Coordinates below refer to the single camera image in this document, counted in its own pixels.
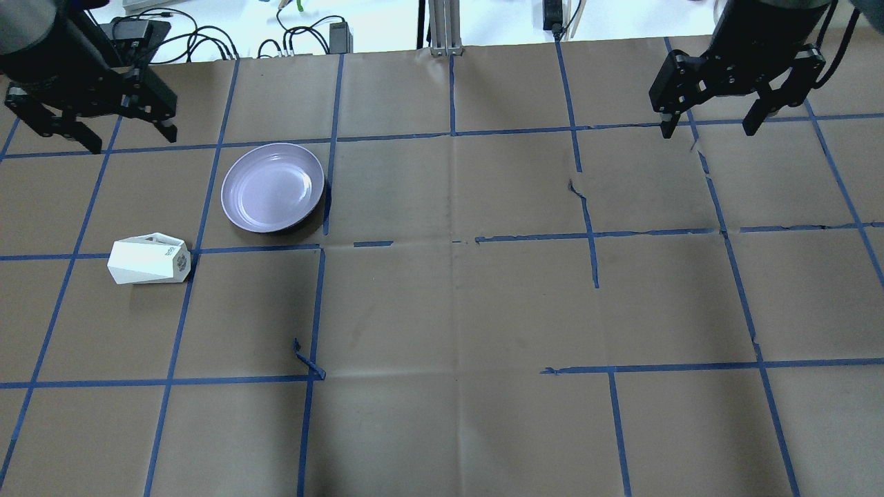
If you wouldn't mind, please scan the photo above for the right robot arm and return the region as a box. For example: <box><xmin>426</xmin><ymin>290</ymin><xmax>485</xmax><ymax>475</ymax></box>
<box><xmin>649</xmin><ymin>1</ymin><xmax>882</xmax><ymax>139</ymax></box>

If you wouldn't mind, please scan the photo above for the black power adapter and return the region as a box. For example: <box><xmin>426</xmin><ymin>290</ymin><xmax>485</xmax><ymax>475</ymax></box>
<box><xmin>328</xmin><ymin>20</ymin><xmax>354</xmax><ymax>55</ymax></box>

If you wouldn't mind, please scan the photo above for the aluminium frame post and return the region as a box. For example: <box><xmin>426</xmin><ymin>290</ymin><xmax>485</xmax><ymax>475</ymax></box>
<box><xmin>427</xmin><ymin>0</ymin><xmax>463</xmax><ymax>57</ymax></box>

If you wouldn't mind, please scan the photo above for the black device on desk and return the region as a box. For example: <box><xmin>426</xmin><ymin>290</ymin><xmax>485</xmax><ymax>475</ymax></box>
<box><xmin>99</xmin><ymin>18</ymin><xmax>173</xmax><ymax>67</ymax></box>

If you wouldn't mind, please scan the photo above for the white faceted cup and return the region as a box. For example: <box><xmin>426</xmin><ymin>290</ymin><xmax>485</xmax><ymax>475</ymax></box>
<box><xmin>107</xmin><ymin>233</ymin><xmax>192</xmax><ymax>285</ymax></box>

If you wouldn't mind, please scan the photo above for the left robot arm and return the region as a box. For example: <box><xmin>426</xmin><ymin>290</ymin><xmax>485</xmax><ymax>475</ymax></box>
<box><xmin>1</xmin><ymin>1</ymin><xmax>177</xmax><ymax>154</ymax></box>

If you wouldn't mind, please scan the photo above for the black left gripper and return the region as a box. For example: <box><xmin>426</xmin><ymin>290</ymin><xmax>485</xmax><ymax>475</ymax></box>
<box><xmin>4</xmin><ymin>66</ymin><xmax>179</xmax><ymax>155</ymax></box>

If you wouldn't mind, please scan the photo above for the lavender round plate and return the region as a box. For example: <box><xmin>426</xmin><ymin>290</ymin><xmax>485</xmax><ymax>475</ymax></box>
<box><xmin>219</xmin><ymin>144</ymin><xmax>326</xmax><ymax>233</ymax></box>

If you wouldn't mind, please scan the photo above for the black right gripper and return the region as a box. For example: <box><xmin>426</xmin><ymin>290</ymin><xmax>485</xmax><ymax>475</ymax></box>
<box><xmin>649</xmin><ymin>43</ymin><xmax>826</xmax><ymax>139</ymax></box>

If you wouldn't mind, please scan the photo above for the black cables bundle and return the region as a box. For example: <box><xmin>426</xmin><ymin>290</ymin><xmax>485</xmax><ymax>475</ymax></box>
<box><xmin>155</xmin><ymin>7</ymin><xmax>239</xmax><ymax>63</ymax></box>

